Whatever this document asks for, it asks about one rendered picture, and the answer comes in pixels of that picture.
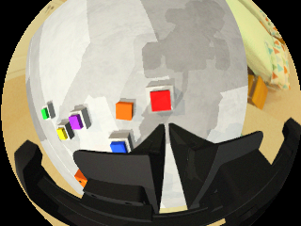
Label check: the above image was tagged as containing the yellow button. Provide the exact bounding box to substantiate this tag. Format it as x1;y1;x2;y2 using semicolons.
56;121;74;140

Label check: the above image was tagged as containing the blue button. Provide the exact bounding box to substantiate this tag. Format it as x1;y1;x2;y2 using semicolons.
108;133;133;153

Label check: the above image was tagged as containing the purple button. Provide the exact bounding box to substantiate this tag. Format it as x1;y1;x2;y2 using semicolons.
68;106;91;131

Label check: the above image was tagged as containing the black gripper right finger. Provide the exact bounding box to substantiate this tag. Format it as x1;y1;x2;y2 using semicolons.
168;123;263;210

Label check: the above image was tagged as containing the green button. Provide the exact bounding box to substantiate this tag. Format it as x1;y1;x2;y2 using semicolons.
41;103;56;120

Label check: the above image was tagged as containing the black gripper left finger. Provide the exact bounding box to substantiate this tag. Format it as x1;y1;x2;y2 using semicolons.
72;123;166;214

